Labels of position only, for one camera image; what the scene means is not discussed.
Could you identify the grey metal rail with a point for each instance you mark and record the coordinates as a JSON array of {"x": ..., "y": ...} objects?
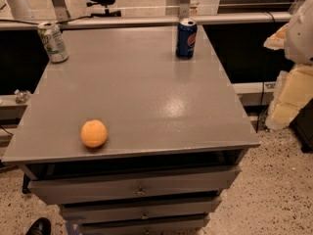
[{"x": 86, "y": 22}]

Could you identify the top grey drawer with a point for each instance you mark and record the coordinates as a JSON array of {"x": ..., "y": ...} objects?
[{"x": 134, "y": 185}]

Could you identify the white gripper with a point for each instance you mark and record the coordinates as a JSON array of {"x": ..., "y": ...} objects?
[{"x": 301, "y": 36}]

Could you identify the white green soda can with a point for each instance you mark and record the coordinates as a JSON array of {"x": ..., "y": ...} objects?
[{"x": 53, "y": 43}]

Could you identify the white pipe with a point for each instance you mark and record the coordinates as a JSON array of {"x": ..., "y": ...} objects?
[{"x": 19, "y": 9}]

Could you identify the middle grey drawer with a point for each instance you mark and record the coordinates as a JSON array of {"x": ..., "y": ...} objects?
[{"x": 141, "y": 210}]

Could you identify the grey drawer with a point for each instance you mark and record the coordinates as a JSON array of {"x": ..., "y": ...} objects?
[
  {"x": 145, "y": 227},
  {"x": 141, "y": 210},
  {"x": 134, "y": 185}
]

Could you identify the crumpled clear plastic wrapper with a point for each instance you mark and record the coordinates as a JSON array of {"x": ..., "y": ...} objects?
[{"x": 22, "y": 96}]

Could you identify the grey drawer cabinet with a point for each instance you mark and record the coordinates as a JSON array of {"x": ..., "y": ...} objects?
[{"x": 161, "y": 113}]

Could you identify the orange fruit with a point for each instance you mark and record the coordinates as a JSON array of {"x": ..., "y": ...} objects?
[{"x": 93, "y": 133}]

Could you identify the black shoe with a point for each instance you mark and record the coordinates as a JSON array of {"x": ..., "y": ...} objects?
[{"x": 42, "y": 226}]

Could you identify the bottom grey drawer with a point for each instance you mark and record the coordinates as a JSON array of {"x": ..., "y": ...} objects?
[{"x": 145, "y": 227}]

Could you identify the blue pepsi can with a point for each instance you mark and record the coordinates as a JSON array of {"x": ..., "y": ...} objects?
[{"x": 186, "y": 38}]

